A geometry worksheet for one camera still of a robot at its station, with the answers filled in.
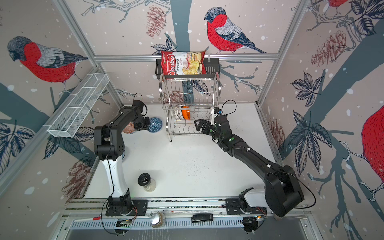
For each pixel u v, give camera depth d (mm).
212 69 947
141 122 878
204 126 716
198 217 674
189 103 1037
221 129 602
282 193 408
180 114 978
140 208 730
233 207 728
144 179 719
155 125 1061
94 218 707
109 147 562
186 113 983
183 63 876
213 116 741
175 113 981
